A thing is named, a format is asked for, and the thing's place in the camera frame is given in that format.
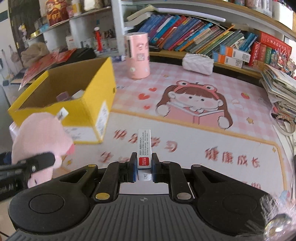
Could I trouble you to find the pink cylindrical pen holder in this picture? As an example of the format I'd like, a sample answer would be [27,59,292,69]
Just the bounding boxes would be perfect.
[124,32,151,80]

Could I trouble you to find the stack of papers and notebooks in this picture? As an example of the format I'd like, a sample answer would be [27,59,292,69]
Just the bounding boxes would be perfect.
[259,64,296,112]

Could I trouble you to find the orange and white box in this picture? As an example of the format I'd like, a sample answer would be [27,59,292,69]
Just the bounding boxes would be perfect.
[212,52,244,69]
[219,44,251,62]

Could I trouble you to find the flat red book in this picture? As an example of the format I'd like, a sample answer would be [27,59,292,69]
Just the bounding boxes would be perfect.
[258,31,292,55]

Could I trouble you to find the red printed paper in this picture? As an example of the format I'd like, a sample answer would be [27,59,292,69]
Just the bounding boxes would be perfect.
[20,49,77,90]

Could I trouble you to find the thick red dictionary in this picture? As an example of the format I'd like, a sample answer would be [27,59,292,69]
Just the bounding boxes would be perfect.
[248,42,260,66]

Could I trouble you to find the small grey purple toy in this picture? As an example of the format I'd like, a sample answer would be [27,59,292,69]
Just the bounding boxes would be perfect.
[56,92,71,102]

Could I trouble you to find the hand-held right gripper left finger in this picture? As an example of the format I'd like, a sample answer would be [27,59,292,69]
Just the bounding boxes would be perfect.
[52,152,138,202]

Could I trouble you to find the white bookshelf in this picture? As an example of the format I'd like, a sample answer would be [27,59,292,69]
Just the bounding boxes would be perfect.
[25,0,296,77]

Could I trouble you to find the pink cartoon desk mat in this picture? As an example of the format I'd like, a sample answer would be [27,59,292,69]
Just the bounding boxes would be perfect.
[97,61,295,205]

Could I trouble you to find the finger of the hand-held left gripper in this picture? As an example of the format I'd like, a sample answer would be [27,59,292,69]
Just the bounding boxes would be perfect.
[0,151,56,179]

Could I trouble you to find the white quilted bag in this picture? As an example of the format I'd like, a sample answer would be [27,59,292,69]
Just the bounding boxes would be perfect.
[182,53,214,75]

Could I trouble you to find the colourful decorative cards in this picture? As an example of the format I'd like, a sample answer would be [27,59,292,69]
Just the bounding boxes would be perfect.
[269,46,296,77]

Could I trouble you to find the red and gold figurine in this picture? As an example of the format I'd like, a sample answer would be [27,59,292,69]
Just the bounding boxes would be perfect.
[45,0,70,26]

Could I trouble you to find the black box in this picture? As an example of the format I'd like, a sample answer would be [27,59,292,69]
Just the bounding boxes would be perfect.
[69,47,97,61]

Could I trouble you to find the white tape roll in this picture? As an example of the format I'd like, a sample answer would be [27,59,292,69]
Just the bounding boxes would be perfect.
[276,112,296,137]

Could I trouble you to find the yellow cardboard box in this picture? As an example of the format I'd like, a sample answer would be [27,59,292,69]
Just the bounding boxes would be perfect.
[8,56,117,144]

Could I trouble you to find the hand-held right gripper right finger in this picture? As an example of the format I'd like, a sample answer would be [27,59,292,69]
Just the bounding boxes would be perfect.
[151,152,235,201]

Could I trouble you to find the brown cloth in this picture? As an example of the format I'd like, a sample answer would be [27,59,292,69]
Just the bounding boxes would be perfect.
[21,42,50,67]

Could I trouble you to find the thin red dictionary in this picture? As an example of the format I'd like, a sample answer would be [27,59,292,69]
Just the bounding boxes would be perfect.
[257,44,266,63]

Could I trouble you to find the pink plush toy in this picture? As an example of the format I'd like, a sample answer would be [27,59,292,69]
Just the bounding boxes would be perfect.
[11,108,75,189]

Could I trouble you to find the small white box red label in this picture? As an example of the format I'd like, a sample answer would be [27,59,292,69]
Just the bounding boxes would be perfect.
[136,129,153,181]

